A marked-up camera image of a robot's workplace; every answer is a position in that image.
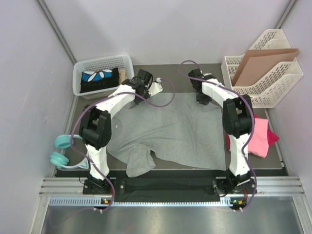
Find grey t shirt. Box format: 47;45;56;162
107;93;226;177

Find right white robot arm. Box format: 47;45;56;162
188;68;254;193

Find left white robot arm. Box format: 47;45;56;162
79;69;163;194

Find beige folded cloth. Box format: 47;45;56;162
118;69;128;85

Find white perforated plastic basket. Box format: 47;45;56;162
73;55;135;99

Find black shirt with flower print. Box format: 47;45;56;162
80;68;119;93

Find brown cardboard sheet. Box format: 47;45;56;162
232;48;299;87

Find white file organizer rack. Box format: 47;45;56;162
221;29;303;108

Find light pink folded shirt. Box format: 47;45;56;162
248;117;269;158

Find magenta folded shirt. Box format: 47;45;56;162
226;114;280;156

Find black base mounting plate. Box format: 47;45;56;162
56;169;256;202

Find teal cat ear headphones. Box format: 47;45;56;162
50;135;89;170

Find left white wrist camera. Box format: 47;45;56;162
148;78;163;97

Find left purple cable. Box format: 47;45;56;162
70;77;176;213

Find purple cable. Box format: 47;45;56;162
177;60;258;213
70;77;176;213

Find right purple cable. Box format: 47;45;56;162
177;60;258;213

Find grey slotted cable duct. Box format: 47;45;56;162
49;196;243;207

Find aluminium frame rail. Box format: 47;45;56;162
30;176;312;234

